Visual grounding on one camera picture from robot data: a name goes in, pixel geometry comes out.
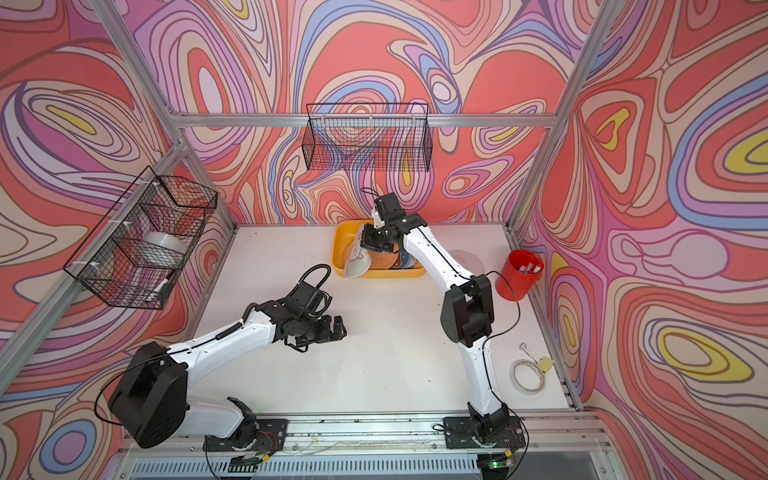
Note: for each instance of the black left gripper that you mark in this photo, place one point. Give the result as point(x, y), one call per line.
point(328, 333)

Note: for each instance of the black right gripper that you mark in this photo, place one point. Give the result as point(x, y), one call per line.
point(368, 241)

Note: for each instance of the beige white dog coaster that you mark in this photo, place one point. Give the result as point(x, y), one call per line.
point(357, 258)

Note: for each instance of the orange round coaster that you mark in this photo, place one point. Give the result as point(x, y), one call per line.
point(383, 260)

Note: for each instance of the blue toast cartoon coaster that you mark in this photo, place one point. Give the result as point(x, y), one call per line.
point(405, 261)

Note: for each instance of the pink rainbow unicorn coaster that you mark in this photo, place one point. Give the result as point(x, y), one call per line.
point(469, 264)

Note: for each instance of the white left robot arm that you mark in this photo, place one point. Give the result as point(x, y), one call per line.
point(152, 401)

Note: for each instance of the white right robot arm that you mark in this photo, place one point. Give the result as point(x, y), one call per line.
point(467, 313)

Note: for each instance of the yellow plastic storage box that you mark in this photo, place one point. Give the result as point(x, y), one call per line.
point(344, 233)

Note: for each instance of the white marker pen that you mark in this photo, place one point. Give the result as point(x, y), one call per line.
point(156, 291)

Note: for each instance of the red plastic cup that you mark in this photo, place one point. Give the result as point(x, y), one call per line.
point(521, 270)

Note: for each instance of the yellow sticky note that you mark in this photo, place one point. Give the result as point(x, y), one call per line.
point(545, 364)

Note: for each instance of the black wire basket back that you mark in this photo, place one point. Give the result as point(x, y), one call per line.
point(368, 136)

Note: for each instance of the black wire basket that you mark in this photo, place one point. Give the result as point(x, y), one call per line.
point(107, 264)
point(368, 136)

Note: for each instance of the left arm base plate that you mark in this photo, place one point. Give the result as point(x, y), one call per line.
point(261, 436)

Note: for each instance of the black wire basket left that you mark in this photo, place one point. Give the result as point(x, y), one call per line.
point(107, 264)

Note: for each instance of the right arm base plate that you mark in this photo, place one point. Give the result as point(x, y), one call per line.
point(468, 433)

